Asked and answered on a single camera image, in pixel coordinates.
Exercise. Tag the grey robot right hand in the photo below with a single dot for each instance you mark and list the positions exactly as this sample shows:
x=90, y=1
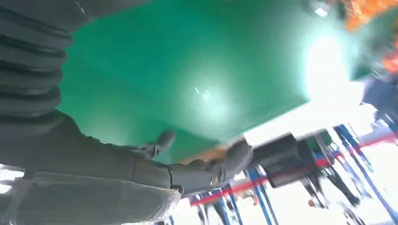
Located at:
x=77, y=174

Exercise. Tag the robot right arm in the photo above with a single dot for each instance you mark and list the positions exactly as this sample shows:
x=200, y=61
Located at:
x=28, y=62

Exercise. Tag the green table mat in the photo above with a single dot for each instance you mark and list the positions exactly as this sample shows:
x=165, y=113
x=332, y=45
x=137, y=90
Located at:
x=186, y=62

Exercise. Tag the red pole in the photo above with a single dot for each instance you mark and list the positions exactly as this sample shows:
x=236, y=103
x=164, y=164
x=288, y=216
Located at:
x=236, y=189

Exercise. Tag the blue metal rack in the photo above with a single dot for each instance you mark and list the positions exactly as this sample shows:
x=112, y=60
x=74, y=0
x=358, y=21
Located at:
x=264, y=205

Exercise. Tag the black zip case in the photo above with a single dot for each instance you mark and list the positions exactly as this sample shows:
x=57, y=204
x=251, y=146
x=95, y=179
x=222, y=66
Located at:
x=286, y=161

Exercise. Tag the white table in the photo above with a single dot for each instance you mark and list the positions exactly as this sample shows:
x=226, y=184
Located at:
x=326, y=115

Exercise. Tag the orange drink bottle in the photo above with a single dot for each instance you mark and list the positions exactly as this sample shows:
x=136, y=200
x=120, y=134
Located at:
x=363, y=12

